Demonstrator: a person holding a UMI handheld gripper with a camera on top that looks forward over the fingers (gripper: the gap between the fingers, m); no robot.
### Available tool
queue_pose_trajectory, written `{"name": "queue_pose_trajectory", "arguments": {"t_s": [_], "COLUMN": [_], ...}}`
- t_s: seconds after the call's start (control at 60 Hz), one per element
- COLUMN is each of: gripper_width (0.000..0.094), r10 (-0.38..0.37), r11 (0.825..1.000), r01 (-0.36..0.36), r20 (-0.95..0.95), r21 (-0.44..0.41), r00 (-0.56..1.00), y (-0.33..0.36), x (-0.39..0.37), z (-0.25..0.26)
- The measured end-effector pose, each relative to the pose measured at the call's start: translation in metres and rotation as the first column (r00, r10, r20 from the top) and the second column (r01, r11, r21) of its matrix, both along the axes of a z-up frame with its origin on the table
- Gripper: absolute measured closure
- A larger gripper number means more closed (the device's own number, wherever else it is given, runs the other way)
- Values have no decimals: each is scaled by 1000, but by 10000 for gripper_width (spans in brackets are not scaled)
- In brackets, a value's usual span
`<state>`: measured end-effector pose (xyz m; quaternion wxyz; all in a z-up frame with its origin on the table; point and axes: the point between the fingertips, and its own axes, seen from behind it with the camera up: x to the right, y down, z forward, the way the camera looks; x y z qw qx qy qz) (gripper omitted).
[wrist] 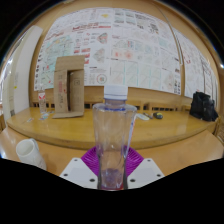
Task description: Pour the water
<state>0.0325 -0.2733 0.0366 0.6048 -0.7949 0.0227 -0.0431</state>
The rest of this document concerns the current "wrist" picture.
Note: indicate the white standing air conditioner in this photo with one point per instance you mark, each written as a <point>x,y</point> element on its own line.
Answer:
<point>20,70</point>

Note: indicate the small printed packet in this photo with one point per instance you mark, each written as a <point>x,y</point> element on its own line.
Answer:
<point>30,120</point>
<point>43,116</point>

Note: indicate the black bag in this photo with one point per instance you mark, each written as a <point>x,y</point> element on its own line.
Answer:
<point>203,106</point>

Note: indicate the large printed wall poster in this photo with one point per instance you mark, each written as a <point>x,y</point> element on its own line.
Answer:
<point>120,50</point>

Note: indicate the small dark item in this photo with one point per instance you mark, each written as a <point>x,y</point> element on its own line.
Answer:
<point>157,115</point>

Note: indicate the clear white-capped water bottle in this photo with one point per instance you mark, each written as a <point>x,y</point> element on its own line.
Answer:
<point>114,133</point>

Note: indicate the clear red-labelled plastic bottle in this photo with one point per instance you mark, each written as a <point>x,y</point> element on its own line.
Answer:
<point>42,100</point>

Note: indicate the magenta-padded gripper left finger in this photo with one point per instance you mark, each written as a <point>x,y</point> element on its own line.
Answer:
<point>81,168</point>

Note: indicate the white ceramic mug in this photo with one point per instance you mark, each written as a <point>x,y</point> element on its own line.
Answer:
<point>29,153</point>

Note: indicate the narrow printed wall poster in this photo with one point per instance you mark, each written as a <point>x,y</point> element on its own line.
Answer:
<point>196,66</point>

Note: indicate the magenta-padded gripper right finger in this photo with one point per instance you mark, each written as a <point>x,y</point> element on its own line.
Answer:
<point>140,168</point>

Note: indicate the brown cardboard box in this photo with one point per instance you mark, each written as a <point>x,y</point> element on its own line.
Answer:
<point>66,86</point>

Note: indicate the small white flat item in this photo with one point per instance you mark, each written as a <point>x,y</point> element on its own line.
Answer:
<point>143,116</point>

